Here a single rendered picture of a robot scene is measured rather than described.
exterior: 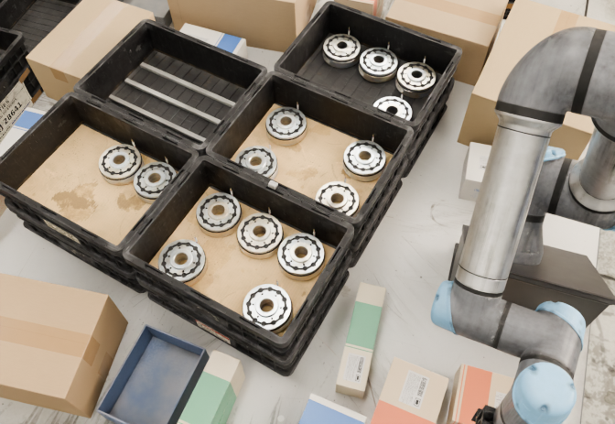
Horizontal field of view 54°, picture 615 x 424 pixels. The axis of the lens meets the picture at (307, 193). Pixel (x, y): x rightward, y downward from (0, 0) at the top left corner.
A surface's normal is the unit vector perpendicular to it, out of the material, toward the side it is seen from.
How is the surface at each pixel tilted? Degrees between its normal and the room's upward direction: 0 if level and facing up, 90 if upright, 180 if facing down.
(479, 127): 90
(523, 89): 53
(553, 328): 11
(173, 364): 0
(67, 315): 0
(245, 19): 90
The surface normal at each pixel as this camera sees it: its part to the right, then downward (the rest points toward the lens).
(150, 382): -0.02, -0.54
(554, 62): -0.61, -0.07
